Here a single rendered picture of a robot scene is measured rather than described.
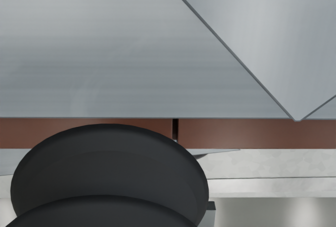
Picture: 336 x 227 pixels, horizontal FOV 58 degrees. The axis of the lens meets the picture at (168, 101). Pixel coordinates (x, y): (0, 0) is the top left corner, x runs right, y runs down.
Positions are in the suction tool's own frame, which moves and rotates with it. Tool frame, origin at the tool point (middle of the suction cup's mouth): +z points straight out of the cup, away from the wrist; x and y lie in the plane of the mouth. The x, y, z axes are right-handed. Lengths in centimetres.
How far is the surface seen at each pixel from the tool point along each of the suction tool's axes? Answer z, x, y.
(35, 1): 14.9, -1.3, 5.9
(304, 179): 28.3, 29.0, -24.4
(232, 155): 29.3, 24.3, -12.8
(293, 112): 13.4, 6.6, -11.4
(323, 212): 88, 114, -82
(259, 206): 90, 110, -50
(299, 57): 13.7, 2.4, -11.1
